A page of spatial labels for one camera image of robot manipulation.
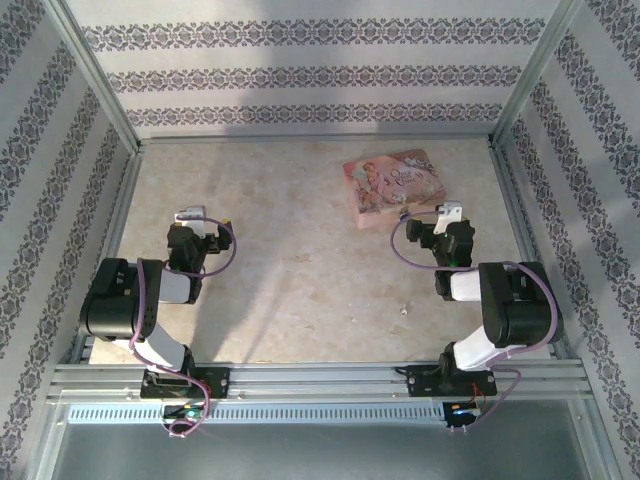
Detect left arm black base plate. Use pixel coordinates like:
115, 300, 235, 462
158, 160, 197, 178
140, 366, 232, 401

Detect aluminium frame short rail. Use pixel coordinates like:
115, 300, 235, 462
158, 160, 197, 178
137, 133, 496, 147

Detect grey slotted cable duct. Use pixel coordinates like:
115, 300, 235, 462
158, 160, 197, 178
66, 402, 447, 426

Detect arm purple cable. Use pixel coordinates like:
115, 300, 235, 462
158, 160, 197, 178
390, 211, 562, 435
128, 215, 237, 440

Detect aluminium frame post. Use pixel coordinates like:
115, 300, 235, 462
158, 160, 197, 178
42, 0, 146, 156
489, 0, 599, 151

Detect pink illustrated tin box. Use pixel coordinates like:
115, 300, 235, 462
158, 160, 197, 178
342, 148, 449, 231

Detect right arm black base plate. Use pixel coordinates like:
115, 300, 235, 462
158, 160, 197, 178
405, 364, 500, 400

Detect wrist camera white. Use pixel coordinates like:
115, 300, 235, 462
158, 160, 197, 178
173, 203, 207, 237
435, 201, 464, 236

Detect grey metal sheet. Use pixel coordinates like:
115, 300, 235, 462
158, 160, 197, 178
47, 422, 601, 480

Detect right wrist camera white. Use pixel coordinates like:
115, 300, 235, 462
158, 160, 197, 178
435, 201, 464, 236

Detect aluminium frame side rail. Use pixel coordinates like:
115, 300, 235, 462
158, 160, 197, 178
488, 142, 579, 361
74, 142, 146, 364

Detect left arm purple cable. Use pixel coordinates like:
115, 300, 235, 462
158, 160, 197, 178
128, 215, 237, 440

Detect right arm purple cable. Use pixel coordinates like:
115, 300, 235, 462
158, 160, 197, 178
390, 211, 562, 435

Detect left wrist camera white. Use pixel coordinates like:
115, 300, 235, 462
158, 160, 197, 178
173, 203, 207, 237

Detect aluminium mounting rail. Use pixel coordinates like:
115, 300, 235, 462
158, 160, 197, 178
47, 362, 590, 405

